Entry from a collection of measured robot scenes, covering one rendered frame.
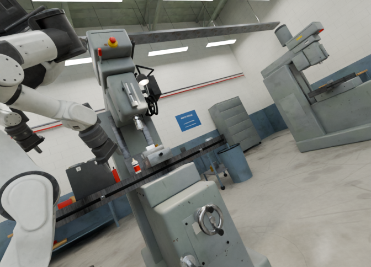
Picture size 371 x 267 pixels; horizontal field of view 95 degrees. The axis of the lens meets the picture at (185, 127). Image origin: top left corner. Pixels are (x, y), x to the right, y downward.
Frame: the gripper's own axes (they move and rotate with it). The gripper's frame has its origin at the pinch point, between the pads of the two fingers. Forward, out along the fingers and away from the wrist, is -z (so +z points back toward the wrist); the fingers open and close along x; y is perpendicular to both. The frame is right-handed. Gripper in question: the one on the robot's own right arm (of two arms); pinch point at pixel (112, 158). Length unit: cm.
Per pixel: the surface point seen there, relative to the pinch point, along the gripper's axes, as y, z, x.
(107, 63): 26, 30, 62
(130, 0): 267, 108, 604
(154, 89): 20, -8, 95
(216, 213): -44, -27, -9
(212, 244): -39, -45, -15
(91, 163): 30.3, -12.3, 8.6
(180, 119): 169, -273, 433
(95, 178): 27.5, -19.1, 2.5
